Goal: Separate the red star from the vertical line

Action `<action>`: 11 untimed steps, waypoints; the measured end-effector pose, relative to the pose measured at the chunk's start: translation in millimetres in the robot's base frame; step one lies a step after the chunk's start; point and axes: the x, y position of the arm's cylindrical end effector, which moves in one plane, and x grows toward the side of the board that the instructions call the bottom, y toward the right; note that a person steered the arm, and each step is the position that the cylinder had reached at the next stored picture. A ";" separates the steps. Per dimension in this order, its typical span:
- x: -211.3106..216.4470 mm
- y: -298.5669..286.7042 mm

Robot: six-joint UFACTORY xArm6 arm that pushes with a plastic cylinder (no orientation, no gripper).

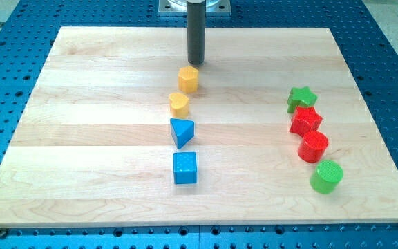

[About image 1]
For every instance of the light wooden board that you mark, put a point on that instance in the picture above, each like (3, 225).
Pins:
(93, 146)

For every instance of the yellow heart block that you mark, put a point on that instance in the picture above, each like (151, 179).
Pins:
(179, 105)

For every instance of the blue perforated metal table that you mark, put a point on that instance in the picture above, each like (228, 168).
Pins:
(27, 35)

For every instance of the red star block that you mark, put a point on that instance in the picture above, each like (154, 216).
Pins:
(305, 119)

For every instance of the green cylinder block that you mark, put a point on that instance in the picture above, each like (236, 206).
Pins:
(326, 176)

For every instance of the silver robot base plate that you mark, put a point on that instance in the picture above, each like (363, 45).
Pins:
(179, 7)

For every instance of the green star block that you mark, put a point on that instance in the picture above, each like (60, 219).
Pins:
(303, 97)

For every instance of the blue cube block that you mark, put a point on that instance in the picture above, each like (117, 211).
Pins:
(185, 168)

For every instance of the red cylinder block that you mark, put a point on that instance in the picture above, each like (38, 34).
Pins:
(313, 146)

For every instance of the blue triangle block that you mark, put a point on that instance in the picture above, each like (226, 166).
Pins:
(182, 131)

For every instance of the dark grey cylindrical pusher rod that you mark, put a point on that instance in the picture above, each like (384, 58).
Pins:
(196, 20)

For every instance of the yellow pentagon block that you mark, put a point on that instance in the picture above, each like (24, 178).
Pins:
(188, 79)

